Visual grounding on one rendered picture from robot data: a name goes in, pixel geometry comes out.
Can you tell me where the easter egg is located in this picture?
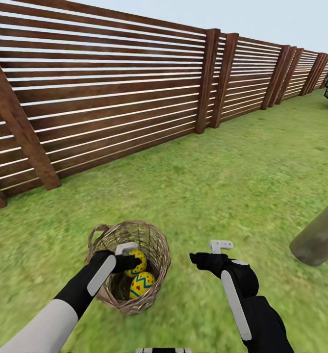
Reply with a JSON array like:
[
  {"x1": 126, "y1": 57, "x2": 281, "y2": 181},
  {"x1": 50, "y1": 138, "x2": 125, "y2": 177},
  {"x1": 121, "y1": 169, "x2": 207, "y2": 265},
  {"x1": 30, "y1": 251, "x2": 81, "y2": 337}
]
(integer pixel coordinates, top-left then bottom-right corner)
[
  {"x1": 123, "y1": 248, "x2": 150, "y2": 280},
  {"x1": 128, "y1": 272, "x2": 156, "y2": 300}
]

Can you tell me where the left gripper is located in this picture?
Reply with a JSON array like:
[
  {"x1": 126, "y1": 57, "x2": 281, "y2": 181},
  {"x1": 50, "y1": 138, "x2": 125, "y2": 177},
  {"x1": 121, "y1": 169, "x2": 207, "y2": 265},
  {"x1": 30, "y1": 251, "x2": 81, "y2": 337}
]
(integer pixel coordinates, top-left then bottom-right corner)
[{"x1": 117, "y1": 254, "x2": 142, "y2": 273}]

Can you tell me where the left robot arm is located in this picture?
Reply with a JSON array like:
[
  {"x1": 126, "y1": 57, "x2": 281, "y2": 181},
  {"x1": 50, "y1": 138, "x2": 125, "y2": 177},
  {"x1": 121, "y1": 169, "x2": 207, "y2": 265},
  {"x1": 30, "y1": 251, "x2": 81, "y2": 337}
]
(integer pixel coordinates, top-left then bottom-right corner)
[{"x1": 0, "y1": 241, "x2": 142, "y2": 353}]

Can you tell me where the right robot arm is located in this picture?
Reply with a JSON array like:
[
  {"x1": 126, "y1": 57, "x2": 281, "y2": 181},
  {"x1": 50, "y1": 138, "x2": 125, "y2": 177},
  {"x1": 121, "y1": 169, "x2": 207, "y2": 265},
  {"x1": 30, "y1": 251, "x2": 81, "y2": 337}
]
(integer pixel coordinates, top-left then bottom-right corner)
[{"x1": 189, "y1": 240, "x2": 295, "y2": 353}]

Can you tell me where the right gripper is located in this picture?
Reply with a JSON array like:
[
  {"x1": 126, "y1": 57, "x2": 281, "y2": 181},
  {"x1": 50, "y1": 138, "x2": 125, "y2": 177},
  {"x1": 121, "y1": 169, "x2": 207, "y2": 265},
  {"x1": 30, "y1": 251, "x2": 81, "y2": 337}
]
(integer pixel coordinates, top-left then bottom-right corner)
[{"x1": 189, "y1": 252, "x2": 228, "y2": 275}]

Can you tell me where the wicker basket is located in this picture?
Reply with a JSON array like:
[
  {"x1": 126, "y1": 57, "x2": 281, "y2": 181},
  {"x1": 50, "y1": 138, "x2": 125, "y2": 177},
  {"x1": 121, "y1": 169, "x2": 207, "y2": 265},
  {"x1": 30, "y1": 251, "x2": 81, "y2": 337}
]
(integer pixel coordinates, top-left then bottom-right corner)
[{"x1": 84, "y1": 220, "x2": 172, "y2": 316}]

